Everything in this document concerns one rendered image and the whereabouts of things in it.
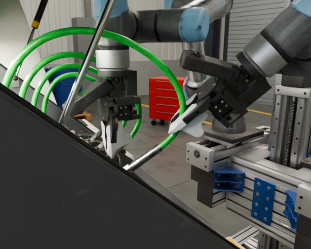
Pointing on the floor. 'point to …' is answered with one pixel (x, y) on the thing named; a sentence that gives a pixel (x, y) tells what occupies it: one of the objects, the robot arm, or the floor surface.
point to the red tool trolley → (163, 99)
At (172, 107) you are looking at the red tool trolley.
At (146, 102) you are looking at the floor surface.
